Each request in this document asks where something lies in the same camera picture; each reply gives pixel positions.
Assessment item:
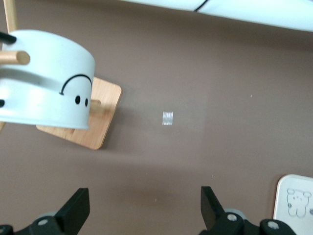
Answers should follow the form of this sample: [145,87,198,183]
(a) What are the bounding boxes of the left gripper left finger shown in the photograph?
[14,188,90,235]

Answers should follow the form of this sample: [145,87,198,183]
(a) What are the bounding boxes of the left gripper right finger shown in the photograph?
[200,186,260,235]

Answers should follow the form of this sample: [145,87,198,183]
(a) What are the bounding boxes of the white smiley face cup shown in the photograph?
[0,29,96,130]

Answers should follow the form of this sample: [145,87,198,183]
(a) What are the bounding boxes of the cream rabbit print tray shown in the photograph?
[273,174,313,235]

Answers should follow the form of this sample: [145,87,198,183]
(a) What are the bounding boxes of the wooden cup stand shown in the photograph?
[0,0,122,150]

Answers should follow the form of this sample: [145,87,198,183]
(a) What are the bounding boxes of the clear tape piece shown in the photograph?
[162,111,174,126]

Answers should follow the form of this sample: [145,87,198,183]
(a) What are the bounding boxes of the black floor cable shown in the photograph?
[193,0,211,12]

